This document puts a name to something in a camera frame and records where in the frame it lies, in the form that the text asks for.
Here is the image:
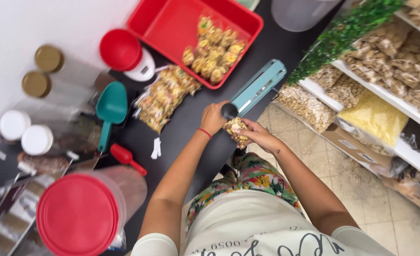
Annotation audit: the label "person's right hand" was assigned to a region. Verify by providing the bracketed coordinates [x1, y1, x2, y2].
[231, 118, 285, 154]

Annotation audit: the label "person's left hand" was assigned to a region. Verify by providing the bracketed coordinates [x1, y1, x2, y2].
[200, 101, 232, 136]

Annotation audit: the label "clear snack packet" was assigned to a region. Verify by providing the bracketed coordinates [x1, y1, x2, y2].
[223, 117, 252, 149]

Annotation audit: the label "teal heat sealer machine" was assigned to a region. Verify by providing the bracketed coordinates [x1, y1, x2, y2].
[221, 59, 288, 120]

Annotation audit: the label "pile of packed snack bags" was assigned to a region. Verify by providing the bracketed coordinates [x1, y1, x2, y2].
[133, 64, 202, 134]

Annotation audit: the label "heap of loose yellow snacks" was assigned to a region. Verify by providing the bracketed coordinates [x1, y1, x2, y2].
[182, 16, 247, 85]

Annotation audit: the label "person's floral trousers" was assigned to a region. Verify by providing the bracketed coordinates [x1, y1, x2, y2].
[185, 152, 303, 236]

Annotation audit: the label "white paper strips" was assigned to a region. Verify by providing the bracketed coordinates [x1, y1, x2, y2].
[151, 137, 162, 160]

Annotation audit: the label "red plastic tray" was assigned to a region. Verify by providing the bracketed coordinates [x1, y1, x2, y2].
[126, 0, 264, 90]

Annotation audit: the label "person's white printed shirt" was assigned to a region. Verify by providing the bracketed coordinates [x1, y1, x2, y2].
[131, 189, 397, 256]

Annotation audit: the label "small red plastic scoop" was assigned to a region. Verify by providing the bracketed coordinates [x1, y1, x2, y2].
[110, 143, 148, 176]

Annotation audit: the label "white jar with red lid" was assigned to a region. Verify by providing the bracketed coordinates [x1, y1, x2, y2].
[99, 28, 156, 82]

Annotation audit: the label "teal plastic scoop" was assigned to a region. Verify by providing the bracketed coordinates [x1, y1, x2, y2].
[96, 81, 128, 153]

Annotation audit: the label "clear plastic tub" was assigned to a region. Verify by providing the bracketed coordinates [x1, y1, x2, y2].
[271, 0, 343, 33]

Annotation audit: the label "green artificial leaf garland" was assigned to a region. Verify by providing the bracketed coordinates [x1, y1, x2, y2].
[286, 0, 405, 87]

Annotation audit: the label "white shelf with snack bags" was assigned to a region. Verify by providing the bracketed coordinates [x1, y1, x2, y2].
[272, 0, 420, 222]

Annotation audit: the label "clear jar with gold lid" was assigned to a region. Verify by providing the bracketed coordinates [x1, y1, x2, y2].
[34, 44, 105, 77]
[22, 71, 97, 104]

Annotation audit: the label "large clear container red lid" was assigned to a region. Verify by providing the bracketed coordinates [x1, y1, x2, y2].
[36, 165, 148, 256]

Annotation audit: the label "clear jar of brown spice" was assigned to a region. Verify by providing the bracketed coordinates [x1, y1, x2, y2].
[17, 152, 73, 175]

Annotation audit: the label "clear jar with white lid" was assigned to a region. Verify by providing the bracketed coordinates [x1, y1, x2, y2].
[21, 124, 59, 156]
[0, 110, 32, 142]

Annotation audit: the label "black printed cardboard box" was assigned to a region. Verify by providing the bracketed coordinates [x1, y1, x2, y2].
[0, 128, 105, 246]

